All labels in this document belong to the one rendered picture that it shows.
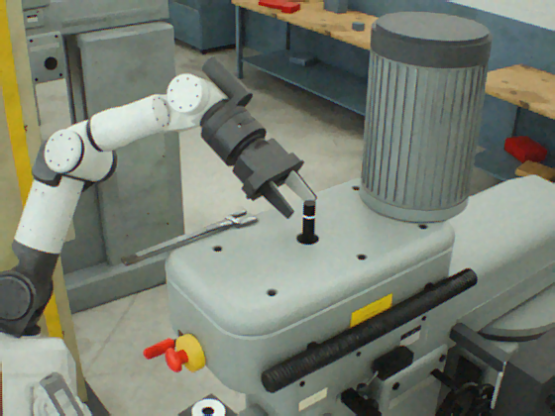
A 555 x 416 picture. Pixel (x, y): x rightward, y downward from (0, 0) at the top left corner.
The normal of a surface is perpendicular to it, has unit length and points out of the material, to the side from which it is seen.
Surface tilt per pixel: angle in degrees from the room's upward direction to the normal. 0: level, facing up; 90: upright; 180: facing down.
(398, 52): 90
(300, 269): 0
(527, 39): 90
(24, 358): 58
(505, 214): 0
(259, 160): 30
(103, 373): 0
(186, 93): 63
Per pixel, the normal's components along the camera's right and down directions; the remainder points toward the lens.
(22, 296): 0.10, 0.05
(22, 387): 0.70, -0.20
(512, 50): -0.80, 0.29
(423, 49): -0.29, 0.48
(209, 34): 0.60, 0.41
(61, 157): -0.36, -0.11
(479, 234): 0.01, -0.86
